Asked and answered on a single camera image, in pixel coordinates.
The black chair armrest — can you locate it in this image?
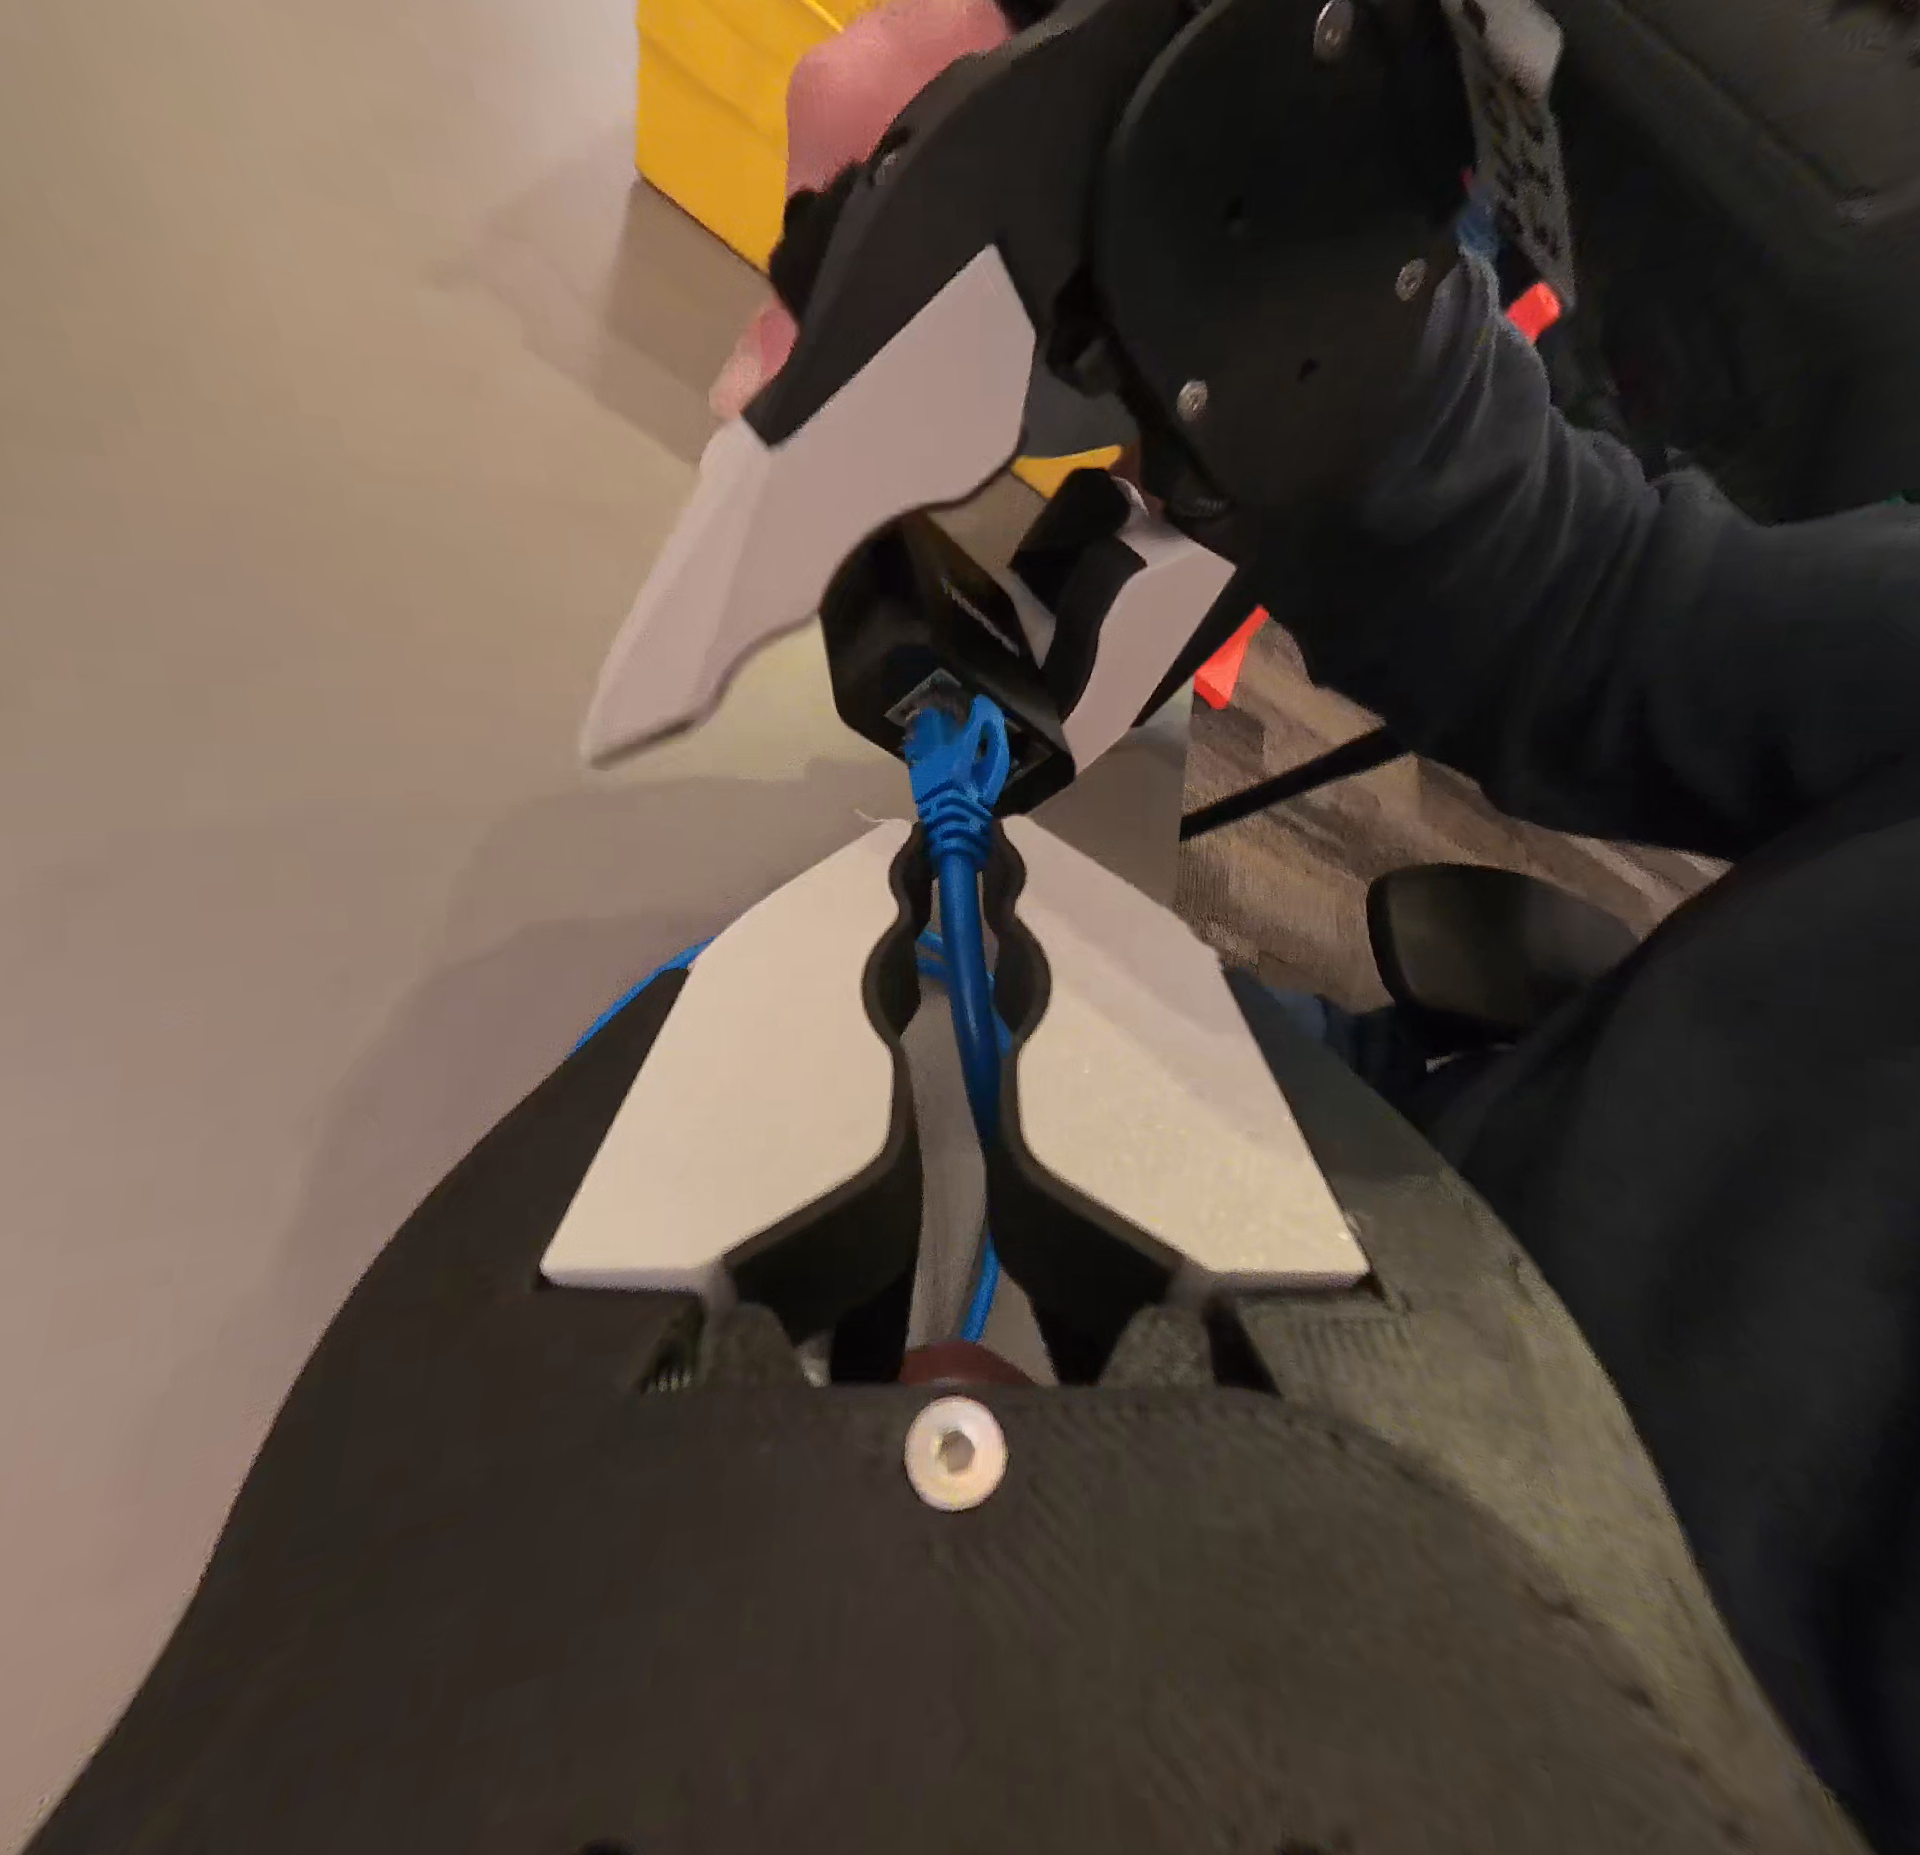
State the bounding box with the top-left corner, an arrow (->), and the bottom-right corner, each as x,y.
1365,862 -> 1644,1054

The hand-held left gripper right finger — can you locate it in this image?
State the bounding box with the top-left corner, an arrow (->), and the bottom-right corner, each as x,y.
985,818 -> 1373,1388

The black metal bar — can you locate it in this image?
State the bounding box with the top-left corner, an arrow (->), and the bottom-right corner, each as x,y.
1179,726 -> 1413,843

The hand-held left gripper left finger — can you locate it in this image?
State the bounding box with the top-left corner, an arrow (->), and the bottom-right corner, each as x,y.
537,818 -> 924,1385

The small orange-red item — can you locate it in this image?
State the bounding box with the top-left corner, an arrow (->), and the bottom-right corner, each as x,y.
1194,607 -> 1272,711

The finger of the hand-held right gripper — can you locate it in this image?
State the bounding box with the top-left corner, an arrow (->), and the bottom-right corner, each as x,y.
1015,467 -> 1241,773
579,247 -> 1040,769

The small black ethernet switch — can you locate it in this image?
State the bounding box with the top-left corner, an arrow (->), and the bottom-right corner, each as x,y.
817,512 -> 1084,821

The blue ethernet cable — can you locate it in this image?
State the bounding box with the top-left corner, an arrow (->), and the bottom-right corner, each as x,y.
569,688 -> 1023,1354

